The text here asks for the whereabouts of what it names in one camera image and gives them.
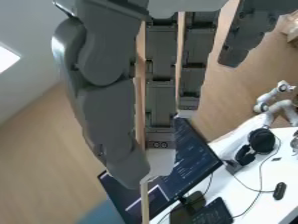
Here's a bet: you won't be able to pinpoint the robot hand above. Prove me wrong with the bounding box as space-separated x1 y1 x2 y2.
50 0 298 191

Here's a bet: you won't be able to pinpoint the wooden chopstick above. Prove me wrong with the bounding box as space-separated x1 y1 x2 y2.
139 178 150 224

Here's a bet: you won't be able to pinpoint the computer monitor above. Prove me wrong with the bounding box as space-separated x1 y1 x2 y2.
97 116 225 224

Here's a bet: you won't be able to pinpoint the black headphones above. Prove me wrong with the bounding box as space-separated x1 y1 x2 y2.
233 127 276 166

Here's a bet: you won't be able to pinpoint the small white jointed device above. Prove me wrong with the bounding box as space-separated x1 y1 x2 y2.
253 79 298 128

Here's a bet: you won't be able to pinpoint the black keyboard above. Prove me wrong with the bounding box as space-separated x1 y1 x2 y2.
169 196 234 224

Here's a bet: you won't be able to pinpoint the white desk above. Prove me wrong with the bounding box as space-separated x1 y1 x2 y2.
147 125 298 224

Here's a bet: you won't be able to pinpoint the small black oblong device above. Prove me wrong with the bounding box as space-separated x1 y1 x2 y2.
271 181 288 201

